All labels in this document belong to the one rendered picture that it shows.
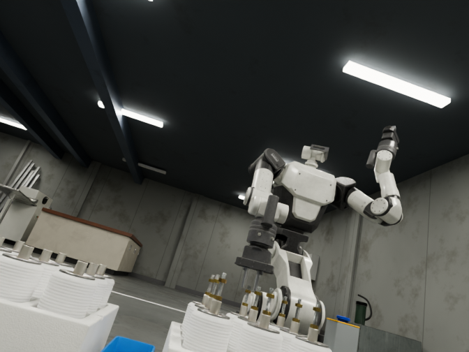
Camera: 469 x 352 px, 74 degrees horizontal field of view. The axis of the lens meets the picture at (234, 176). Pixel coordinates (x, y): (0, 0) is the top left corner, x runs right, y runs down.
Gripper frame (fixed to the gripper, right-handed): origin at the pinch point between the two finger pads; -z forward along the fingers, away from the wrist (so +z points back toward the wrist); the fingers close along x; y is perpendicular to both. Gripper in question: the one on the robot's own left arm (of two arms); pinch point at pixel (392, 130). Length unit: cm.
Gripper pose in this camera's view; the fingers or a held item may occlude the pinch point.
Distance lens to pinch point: 180.5
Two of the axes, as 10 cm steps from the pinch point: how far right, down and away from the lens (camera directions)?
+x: -5.5, -6.6, -5.1
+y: -7.0, 0.3, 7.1
